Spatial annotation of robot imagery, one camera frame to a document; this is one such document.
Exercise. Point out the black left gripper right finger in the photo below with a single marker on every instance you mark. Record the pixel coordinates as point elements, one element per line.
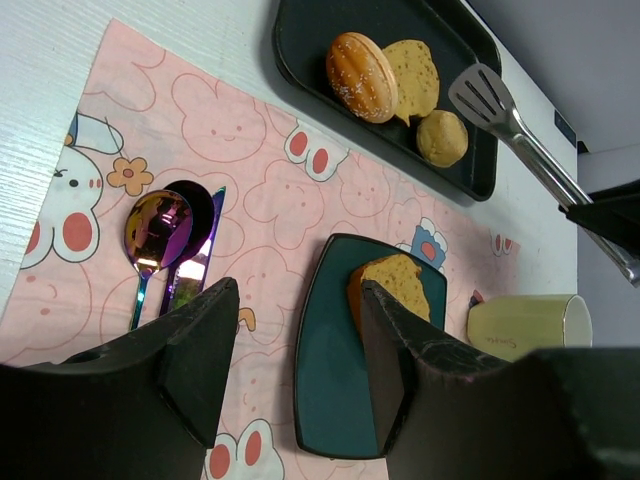
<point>445,410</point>

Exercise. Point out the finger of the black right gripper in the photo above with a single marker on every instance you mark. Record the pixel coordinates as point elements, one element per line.
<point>613,214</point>

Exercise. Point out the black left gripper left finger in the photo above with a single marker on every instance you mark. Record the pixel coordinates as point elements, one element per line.
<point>145,405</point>

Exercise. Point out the heart bread slice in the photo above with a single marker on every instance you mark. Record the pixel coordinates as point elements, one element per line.
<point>399,275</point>

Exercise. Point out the metal tongs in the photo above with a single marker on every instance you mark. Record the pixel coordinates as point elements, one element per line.
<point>482,97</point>

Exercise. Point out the small round bread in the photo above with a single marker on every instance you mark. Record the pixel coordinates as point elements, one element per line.
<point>442,138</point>

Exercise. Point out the lower bread slice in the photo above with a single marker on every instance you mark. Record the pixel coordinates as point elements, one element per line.
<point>416,76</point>

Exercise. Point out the pale green mug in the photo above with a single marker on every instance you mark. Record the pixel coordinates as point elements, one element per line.
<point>509,327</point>

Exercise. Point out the teal square plate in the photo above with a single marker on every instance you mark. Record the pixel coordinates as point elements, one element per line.
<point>333,413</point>

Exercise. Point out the iridescent knife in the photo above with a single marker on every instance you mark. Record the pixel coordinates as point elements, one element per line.
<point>206,251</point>

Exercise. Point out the iridescent spoon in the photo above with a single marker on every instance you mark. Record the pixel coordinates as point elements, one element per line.
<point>185,277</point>
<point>156,233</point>

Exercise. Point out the sesame bun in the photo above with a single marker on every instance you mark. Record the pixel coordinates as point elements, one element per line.
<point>362,78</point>

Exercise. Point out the pink bunny placemat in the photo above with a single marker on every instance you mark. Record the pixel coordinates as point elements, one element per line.
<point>147,118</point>

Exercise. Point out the black baking tray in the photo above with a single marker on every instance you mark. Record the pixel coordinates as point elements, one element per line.
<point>304,30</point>

